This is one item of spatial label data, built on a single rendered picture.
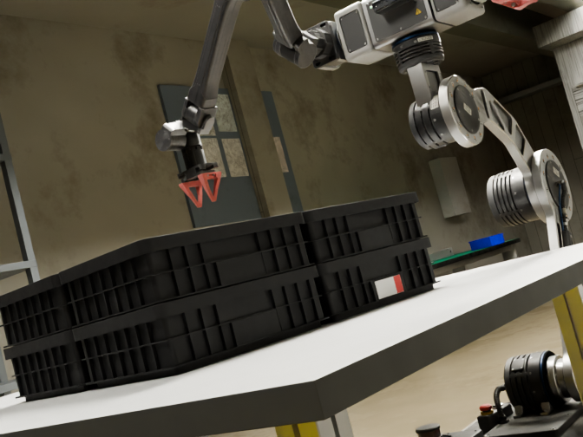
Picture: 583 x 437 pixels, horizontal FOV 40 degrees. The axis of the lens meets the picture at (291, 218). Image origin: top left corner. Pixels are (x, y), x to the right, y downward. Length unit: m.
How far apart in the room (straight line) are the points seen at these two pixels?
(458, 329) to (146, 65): 4.82
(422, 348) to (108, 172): 4.29
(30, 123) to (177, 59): 1.48
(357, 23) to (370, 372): 1.60
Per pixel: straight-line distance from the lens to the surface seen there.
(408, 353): 0.94
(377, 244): 1.74
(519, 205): 2.59
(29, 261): 3.87
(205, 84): 2.05
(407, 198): 1.85
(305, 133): 6.90
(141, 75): 5.65
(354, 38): 2.35
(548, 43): 7.15
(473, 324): 1.10
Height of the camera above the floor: 0.79
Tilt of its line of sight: 5 degrees up
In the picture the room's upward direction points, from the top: 15 degrees counter-clockwise
